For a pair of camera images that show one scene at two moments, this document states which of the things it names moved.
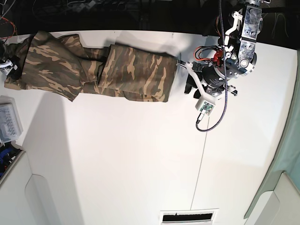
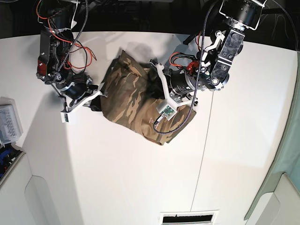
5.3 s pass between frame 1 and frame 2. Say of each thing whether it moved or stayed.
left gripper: moved
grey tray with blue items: stayed
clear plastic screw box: stayed
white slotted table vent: stayed
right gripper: moved
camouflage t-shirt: moved
